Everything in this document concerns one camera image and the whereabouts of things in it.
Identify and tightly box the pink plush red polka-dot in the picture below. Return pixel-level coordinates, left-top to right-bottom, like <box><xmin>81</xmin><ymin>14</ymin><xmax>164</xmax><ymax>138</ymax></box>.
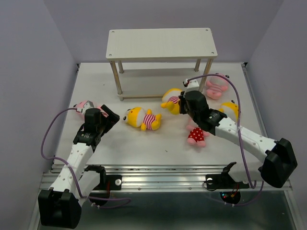
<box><xmin>186</xmin><ymin>119</ymin><xmax>210</xmax><ymax>148</ymax></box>

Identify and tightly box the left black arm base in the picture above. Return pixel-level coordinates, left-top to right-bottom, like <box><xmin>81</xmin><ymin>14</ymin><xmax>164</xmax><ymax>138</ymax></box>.
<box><xmin>89</xmin><ymin>174</ymin><xmax>122</xmax><ymax>199</ymax></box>

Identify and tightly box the yellow plush pink-striped shirt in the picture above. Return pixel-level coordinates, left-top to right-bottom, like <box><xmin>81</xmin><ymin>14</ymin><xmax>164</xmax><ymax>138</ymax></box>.
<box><xmin>123</xmin><ymin>107</ymin><xmax>162</xmax><ymax>131</ymax></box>

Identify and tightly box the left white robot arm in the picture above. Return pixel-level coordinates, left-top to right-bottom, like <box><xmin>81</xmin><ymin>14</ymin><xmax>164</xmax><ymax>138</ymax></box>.
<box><xmin>38</xmin><ymin>105</ymin><xmax>120</xmax><ymax>229</ymax></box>

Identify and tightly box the aluminium rail frame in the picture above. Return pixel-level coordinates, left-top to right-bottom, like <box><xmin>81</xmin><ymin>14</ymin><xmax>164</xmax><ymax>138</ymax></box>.
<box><xmin>28</xmin><ymin>62</ymin><xmax>303</xmax><ymax>230</ymax></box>

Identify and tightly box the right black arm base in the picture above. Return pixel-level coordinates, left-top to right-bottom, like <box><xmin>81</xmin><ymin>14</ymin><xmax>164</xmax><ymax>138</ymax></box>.
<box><xmin>202</xmin><ymin>162</ymin><xmax>249</xmax><ymax>205</ymax></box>

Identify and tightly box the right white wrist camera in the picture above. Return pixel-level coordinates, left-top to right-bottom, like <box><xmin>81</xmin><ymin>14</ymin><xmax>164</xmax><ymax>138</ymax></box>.
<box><xmin>183</xmin><ymin>79</ymin><xmax>200</xmax><ymax>92</ymax></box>

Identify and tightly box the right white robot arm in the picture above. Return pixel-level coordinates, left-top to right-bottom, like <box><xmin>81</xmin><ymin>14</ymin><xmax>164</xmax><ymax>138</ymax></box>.
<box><xmin>179</xmin><ymin>91</ymin><xmax>297</xmax><ymax>188</ymax></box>

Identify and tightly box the white two-tier shelf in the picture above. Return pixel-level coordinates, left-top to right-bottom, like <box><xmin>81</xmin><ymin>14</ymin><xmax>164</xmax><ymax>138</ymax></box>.
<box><xmin>106</xmin><ymin>28</ymin><xmax>218</xmax><ymax>101</ymax></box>

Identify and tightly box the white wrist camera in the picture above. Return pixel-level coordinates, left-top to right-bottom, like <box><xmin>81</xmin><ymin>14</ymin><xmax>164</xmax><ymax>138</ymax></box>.
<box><xmin>183</xmin><ymin>79</ymin><xmax>200</xmax><ymax>92</ymax></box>
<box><xmin>75</xmin><ymin>100</ymin><xmax>94</xmax><ymax>115</ymax></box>

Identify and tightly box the yellow plush red-striped shirt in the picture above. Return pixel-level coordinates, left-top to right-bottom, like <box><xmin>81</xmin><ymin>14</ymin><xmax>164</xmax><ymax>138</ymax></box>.
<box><xmin>161</xmin><ymin>88</ymin><xmax>182</xmax><ymax>115</ymax></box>

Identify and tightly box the pink plush orange-striped shirt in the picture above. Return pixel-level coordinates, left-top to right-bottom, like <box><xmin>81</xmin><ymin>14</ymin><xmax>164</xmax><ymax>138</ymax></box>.
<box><xmin>73</xmin><ymin>100</ymin><xmax>108</xmax><ymax>118</ymax></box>

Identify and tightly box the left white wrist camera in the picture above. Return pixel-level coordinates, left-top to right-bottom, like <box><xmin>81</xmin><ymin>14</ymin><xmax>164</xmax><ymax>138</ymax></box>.
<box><xmin>75</xmin><ymin>100</ymin><xmax>94</xmax><ymax>115</ymax></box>

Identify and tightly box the pink plush pink-striped shirt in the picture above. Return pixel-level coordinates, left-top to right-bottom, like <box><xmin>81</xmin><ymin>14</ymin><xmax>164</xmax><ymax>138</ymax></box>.
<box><xmin>206</xmin><ymin>76</ymin><xmax>229</xmax><ymax>100</ymax></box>

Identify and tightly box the yellow plush blue-striped shirt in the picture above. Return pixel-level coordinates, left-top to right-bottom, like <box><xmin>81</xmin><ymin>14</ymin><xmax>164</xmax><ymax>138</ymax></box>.
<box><xmin>218</xmin><ymin>100</ymin><xmax>239</xmax><ymax>122</ymax></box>

